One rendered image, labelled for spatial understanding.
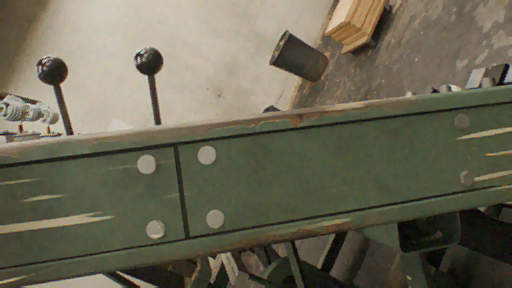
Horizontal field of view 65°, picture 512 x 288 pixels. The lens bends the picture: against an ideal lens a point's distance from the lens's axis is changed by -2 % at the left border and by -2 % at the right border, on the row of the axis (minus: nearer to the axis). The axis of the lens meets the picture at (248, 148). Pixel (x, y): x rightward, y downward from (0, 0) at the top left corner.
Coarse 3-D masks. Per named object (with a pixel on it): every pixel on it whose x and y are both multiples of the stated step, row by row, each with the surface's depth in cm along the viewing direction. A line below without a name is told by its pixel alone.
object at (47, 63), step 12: (48, 60) 49; (60, 60) 50; (36, 72) 50; (48, 72) 49; (60, 72) 50; (48, 84) 50; (60, 84) 52; (60, 96) 52; (60, 108) 53; (72, 132) 56
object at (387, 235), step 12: (432, 216) 48; (444, 216) 46; (456, 216) 44; (372, 228) 47; (384, 228) 44; (396, 228) 42; (420, 228) 49; (432, 228) 48; (444, 228) 46; (456, 228) 44; (384, 240) 45; (396, 240) 42; (408, 240) 46; (420, 240) 46; (432, 240) 45; (444, 240) 45; (456, 240) 44; (396, 252) 43; (408, 252) 43
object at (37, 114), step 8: (16, 96) 148; (8, 104) 127; (16, 104) 126; (16, 112) 124; (24, 112) 130; (32, 112) 143; (40, 112) 149; (56, 112) 168; (8, 120) 126; (16, 120) 127; (32, 120) 146; (40, 120) 163; (48, 120) 162; (56, 120) 167
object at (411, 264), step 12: (408, 228) 47; (264, 252) 187; (288, 252) 122; (420, 252) 48; (300, 264) 123; (408, 264) 48; (420, 264) 48; (108, 276) 238; (120, 276) 240; (252, 276) 133; (300, 276) 122; (408, 276) 49; (420, 276) 48
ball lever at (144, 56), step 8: (144, 48) 52; (152, 48) 52; (136, 56) 52; (144, 56) 51; (152, 56) 51; (160, 56) 52; (136, 64) 52; (144, 64) 51; (152, 64) 51; (160, 64) 52; (144, 72) 52; (152, 72) 52; (152, 80) 54; (152, 88) 55; (152, 96) 55; (152, 104) 56; (160, 120) 57
